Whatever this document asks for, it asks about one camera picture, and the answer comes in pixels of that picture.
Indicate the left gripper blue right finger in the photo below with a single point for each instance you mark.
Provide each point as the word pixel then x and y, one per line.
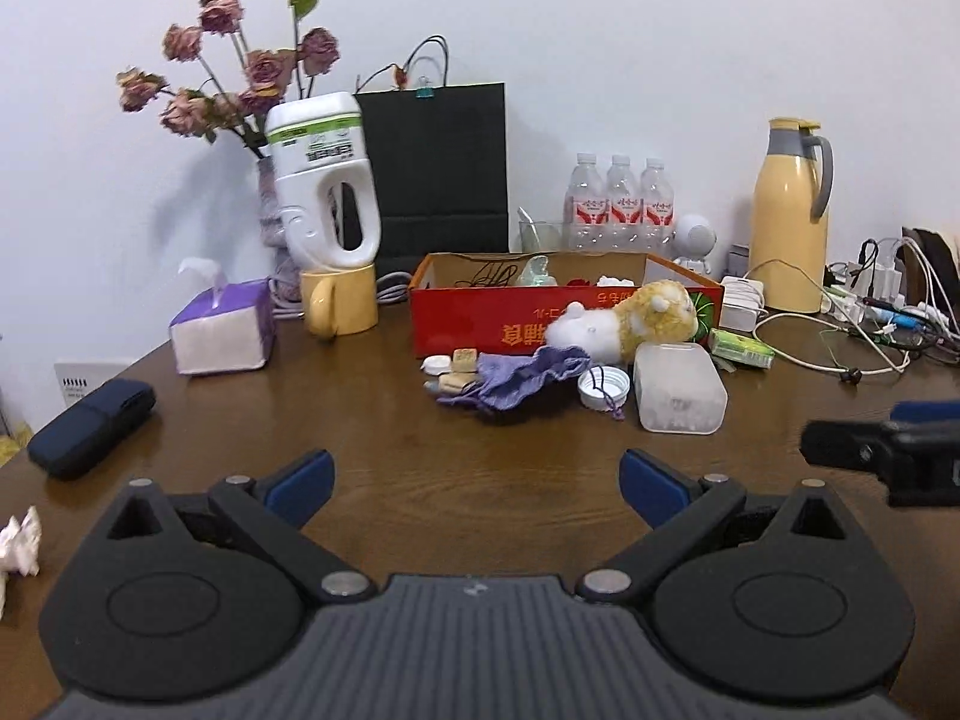
pixel 655 491

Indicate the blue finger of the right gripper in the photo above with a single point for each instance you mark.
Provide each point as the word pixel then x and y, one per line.
pixel 920 412
pixel 856 446

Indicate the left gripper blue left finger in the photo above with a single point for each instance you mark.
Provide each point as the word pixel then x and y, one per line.
pixel 297 492

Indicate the frosted cotton swab box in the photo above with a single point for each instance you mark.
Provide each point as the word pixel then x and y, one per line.
pixel 678 390

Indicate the white jar lid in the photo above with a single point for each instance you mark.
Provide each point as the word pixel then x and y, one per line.
pixel 604 388

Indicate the yellow white plush toy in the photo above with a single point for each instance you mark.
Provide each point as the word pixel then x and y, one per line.
pixel 661 312

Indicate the small white cap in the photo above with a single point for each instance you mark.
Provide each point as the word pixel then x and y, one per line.
pixel 436 365

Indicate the purple knit pouch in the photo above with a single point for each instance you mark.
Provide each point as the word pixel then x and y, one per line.
pixel 505 382

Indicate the beige eraser block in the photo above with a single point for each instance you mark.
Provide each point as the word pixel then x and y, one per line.
pixel 464 361

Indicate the white tissue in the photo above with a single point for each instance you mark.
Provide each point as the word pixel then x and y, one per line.
pixel 612 282

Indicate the clear plastic bag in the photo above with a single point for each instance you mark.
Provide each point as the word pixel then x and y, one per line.
pixel 535 273

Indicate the paper ball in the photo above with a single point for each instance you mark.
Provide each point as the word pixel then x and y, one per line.
pixel 20 540

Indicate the power strip with chargers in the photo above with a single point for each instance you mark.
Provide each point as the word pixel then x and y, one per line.
pixel 904 290

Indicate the green small carton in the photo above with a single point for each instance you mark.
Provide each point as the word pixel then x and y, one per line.
pixel 740 350

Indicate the purple tissue pack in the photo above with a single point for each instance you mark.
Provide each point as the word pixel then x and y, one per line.
pixel 227 327

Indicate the yellow mug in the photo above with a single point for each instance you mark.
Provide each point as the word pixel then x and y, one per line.
pixel 338 303

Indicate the yellow thermos jug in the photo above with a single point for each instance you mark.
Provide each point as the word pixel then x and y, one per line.
pixel 787 252

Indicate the navy glasses case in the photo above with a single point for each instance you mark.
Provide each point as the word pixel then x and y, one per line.
pixel 84 435

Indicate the red cardboard box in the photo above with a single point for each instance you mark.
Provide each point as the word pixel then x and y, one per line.
pixel 471 301

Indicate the white robot figurine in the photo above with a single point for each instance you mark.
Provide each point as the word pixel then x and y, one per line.
pixel 694 240

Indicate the water bottle middle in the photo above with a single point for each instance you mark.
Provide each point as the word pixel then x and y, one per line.
pixel 625 209

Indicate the water bottle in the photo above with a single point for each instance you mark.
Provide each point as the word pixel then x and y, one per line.
pixel 585 215
pixel 657 198
pixel 625 209

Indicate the water bottle left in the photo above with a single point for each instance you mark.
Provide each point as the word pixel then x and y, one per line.
pixel 585 215

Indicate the glass cup with spoon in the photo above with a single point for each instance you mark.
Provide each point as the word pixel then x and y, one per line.
pixel 538 236

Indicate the water bottle right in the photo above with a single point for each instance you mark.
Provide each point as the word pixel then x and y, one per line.
pixel 657 198

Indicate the white detergent jug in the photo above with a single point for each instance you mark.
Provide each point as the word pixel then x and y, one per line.
pixel 317 145

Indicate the black paper bag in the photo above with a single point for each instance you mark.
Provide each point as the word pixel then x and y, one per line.
pixel 438 153

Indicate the dried rose bouquet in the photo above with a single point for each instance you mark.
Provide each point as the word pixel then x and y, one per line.
pixel 240 84

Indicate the white charger with cable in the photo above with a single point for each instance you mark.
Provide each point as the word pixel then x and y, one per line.
pixel 743 304

